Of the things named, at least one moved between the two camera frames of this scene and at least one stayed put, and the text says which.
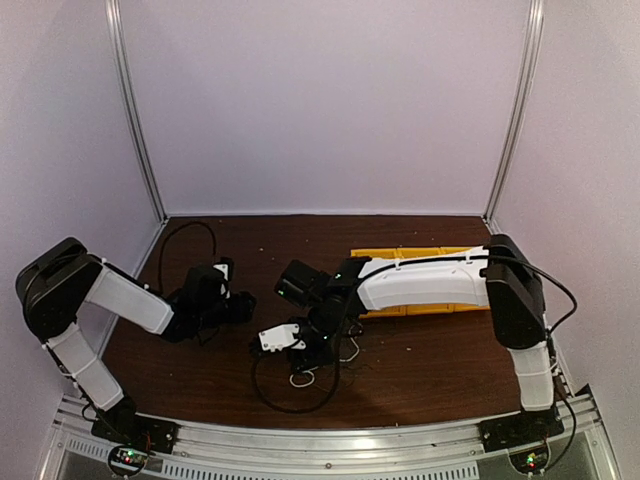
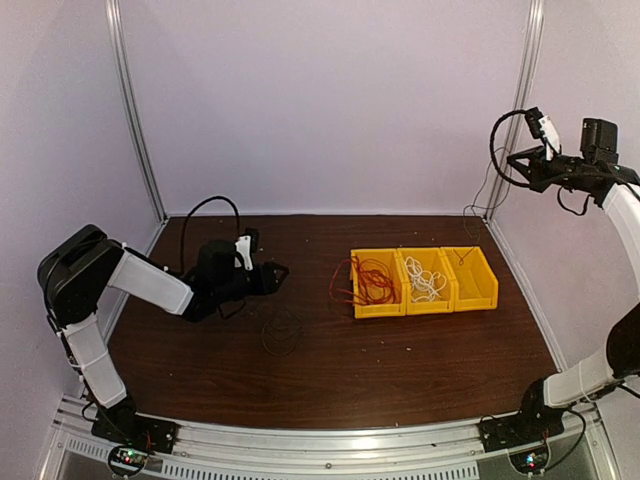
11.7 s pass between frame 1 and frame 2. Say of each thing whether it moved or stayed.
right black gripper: moved
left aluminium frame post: stayed
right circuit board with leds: stayed
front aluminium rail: stayed
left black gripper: moved
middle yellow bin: stayed
